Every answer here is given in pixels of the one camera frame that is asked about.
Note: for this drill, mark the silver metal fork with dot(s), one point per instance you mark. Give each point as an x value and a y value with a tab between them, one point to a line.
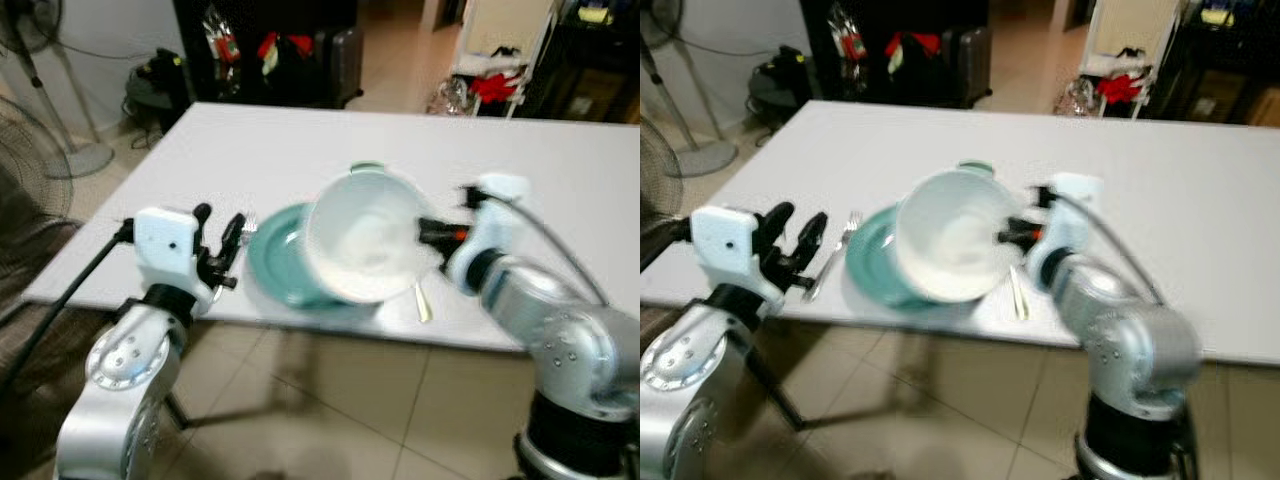
835	255
249	222

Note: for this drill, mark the black metal table leg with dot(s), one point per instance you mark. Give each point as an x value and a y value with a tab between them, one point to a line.
178	412
775	392

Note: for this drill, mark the red bag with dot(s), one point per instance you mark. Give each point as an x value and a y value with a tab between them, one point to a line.
290	45
915	43

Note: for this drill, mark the clear plastic bag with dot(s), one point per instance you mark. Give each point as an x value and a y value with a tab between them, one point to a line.
1075	98
450	98

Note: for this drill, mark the teal round plate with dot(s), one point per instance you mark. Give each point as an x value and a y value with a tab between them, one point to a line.
872	260
280	265

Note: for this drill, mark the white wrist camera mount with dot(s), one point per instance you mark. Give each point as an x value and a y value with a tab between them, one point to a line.
1072	215
495	225
722	245
165	245

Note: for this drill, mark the red cloth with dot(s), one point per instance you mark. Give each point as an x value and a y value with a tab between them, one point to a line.
1120	87
495	87

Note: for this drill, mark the white folding chair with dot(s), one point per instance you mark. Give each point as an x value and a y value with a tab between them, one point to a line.
505	30
1135	30

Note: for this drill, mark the dark grey suitcase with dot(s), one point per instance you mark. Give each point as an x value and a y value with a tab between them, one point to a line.
970	65
345	65

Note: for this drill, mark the dark shelf unit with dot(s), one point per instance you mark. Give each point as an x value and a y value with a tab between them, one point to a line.
1230	70
595	70

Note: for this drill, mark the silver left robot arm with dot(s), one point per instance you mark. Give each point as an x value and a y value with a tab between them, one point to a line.
680	365
125	360

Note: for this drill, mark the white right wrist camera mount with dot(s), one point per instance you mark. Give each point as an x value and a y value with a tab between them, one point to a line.
495	225
1072	215

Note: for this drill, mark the black cabinet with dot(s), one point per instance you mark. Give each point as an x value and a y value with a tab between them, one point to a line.
290	15

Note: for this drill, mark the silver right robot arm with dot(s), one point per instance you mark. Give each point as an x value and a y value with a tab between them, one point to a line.
1125	345
560	340

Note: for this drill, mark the grey standing pedestal fan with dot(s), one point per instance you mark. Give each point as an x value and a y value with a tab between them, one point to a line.
705	158
85	158

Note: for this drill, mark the white ceramic bowl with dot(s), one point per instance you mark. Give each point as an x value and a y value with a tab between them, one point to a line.
365	240
950	240

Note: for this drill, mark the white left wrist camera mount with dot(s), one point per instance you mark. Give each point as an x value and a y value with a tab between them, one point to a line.
165	245
722	245

